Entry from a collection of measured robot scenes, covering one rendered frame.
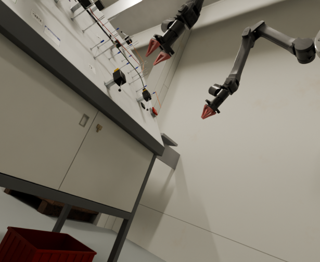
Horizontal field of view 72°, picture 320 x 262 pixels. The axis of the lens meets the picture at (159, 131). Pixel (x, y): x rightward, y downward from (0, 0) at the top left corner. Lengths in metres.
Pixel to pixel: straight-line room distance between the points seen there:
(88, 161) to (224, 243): 1.79
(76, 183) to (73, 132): 0.24
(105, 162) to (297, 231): 1.78
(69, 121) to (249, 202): 1.98
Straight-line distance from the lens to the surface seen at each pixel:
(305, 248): 2.36
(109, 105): 1.07
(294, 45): 1.37
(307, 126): 2.69
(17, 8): 0.94
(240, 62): 1.43
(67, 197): 1.08
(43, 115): 0.94
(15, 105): 0.90
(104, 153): 1.14
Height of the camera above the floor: 0.47
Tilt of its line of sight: 19 degrees up
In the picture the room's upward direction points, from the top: 21 degrees clockwise
